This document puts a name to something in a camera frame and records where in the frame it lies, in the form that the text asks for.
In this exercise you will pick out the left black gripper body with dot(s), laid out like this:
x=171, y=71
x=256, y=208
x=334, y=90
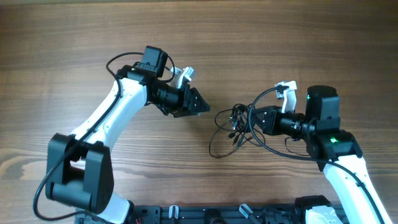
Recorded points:
x=183, y=105

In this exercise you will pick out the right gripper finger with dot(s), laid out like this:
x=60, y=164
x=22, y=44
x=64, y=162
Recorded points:
x=263, y=111
x=259, y=121

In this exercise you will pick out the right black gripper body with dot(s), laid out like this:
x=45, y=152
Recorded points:
x=274, y=126

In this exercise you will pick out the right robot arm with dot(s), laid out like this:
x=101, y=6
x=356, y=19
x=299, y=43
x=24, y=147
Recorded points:
x=336, y=151

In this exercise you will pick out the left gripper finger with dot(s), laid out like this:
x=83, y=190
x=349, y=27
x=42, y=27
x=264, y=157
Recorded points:
x=196, y=104
x=179, y=114

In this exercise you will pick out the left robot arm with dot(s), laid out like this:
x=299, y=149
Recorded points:
x=79, y=168

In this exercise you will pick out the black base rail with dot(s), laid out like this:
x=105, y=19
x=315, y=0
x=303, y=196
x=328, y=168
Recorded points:
x=269, y=214

